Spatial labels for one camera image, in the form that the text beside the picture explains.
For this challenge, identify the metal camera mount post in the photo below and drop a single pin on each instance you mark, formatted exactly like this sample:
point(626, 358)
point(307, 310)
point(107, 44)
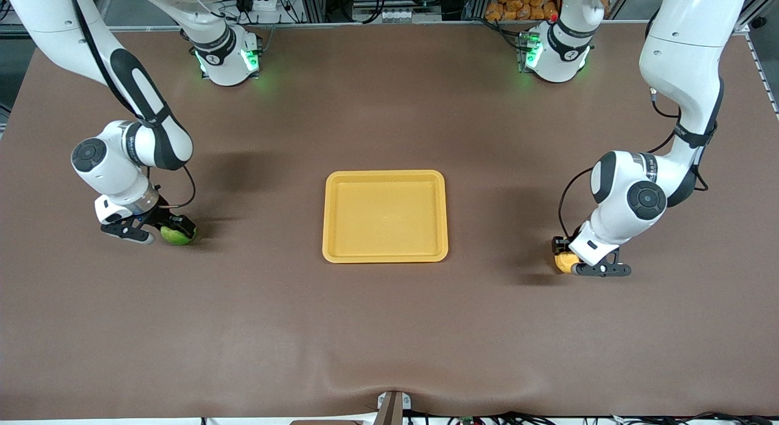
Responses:
point(392, 410)

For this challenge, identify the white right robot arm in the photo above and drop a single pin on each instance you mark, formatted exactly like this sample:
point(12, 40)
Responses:
point(48, 23)

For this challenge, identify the aluminium table edge rail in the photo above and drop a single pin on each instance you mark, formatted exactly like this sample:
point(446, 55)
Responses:
point(389, 25)

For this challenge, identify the orange packaged bread pile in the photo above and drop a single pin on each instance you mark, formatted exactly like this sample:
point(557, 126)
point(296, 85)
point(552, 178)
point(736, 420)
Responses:
point(505, 10)

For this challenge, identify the aluminium frame post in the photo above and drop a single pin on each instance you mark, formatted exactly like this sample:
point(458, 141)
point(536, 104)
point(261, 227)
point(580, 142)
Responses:
point(311, 5)
point(478, 3)

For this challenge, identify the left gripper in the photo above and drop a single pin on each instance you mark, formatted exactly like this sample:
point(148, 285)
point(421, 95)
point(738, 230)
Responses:
point(557, 245)

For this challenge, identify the white power strip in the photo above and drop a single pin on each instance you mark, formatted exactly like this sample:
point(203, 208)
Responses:
point(268, 5)

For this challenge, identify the green apple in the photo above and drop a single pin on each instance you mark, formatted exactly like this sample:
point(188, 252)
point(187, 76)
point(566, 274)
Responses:
point(175, 237)

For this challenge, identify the yellow plastic tray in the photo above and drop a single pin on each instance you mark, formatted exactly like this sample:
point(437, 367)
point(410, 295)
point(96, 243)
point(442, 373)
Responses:
point(384, 218)

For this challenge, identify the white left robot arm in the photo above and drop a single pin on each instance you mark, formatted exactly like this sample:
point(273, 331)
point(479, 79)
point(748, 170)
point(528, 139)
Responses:
point(688, 47)

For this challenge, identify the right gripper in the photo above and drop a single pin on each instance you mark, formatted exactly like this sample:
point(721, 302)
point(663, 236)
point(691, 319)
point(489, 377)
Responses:
point(160, 215)

